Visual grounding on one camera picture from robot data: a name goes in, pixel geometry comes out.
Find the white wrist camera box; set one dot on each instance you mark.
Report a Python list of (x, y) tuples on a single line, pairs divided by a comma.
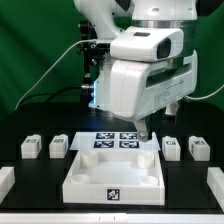
[(147, 45)]

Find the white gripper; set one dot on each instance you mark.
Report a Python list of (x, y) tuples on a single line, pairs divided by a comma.
[(139, 89)]

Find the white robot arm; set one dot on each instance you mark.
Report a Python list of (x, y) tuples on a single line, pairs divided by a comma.
[(111, 18)]

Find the white square tabletop tray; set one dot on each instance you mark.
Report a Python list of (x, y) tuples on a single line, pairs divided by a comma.
[(112, 176)]

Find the white sheet with markers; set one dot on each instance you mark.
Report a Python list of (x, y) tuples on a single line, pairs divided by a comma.
[(112, 140)]

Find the left white obstacle bar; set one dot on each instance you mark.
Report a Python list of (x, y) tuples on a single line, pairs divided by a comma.
[(7, 180)]

